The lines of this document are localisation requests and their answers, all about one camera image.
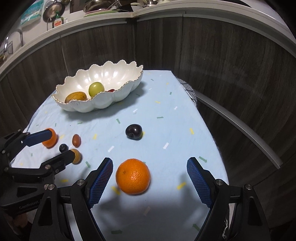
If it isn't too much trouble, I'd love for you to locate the dark purple plum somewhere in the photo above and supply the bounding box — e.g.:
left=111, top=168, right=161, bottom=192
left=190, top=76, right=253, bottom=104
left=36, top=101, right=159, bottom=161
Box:
left=125, top=123, right=142, bottom=140

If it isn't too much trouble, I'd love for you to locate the green apple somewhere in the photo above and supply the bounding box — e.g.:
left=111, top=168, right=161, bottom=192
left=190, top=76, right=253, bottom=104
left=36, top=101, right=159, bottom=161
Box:
left=88, top=82, right=105, bottom=98

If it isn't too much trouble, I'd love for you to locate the person's right hand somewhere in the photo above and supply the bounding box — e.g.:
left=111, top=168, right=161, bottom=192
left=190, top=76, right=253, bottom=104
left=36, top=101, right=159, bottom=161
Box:
left=4, top=213, right=28, bottom=229

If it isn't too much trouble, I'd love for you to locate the yellow-brown mango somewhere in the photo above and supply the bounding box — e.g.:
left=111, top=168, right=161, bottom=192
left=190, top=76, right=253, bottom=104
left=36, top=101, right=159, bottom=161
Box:
left=65, top=91, right=88, bottom=103

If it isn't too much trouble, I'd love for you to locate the small orange mandarin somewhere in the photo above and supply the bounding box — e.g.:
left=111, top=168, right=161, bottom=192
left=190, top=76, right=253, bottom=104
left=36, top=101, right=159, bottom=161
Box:
left=42, top=128, right=58, bottom=149

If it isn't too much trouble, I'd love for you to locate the wall tissue pack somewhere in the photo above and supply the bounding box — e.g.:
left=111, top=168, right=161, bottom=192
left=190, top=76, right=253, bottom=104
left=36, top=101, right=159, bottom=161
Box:
left=20, top=0, right=44, bottom=27

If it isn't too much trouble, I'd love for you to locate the chrome kitchen faucet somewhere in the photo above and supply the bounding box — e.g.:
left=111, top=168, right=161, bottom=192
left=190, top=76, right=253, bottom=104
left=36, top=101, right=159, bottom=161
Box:
left=4, top=28, right=24, bottom=52

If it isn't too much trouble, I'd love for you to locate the dark blueberry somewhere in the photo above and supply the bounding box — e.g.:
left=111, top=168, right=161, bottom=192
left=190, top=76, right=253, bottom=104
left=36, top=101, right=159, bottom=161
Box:
left=59, top=144, right=69, bottom=153

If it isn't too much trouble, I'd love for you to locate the green dish soap bottle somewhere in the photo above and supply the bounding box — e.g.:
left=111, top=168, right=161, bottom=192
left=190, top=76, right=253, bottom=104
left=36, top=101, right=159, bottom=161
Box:
left=52, top=11, right=64, bottom=28

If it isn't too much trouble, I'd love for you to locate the stainless steel pot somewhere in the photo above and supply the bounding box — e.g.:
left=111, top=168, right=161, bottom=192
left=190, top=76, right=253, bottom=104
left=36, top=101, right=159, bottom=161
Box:
left=83, top=0, right=115, bottom=13

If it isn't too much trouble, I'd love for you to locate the light blue confetti tablecloth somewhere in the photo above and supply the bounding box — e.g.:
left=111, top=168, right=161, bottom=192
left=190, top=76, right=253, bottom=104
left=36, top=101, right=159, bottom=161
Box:
left=25, top=71, right=228, bottom=240

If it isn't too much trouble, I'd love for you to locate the hanging steel pan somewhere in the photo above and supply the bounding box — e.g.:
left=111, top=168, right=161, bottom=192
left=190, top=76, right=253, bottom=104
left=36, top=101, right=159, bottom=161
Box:
left=43, top=2, right=65, bottom=22

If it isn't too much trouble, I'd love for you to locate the green plastic basin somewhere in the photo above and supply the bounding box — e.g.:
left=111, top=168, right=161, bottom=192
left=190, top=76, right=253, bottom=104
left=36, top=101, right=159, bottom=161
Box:
left=84, top=9, right=118, bottom=18

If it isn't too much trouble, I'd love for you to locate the brown longan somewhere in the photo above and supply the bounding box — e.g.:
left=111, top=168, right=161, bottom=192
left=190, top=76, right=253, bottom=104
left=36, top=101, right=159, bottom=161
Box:
left=71, top=149, right=82, bottom=165

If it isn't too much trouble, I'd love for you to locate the white scalloped ceramic bowl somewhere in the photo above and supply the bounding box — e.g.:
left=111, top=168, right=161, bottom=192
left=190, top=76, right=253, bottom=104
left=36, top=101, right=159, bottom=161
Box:
left=52, top=60, right=144, bottom=113

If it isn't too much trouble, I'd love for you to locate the large orange mandarin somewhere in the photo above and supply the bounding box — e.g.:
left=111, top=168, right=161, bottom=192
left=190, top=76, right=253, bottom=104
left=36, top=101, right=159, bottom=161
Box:
left=115, top=159, right=151, bottom=195

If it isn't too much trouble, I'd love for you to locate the dark red jujube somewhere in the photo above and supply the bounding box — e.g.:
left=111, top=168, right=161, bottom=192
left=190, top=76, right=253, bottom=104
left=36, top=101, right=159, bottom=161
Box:
left=72, top=134, right=81, bottom=148

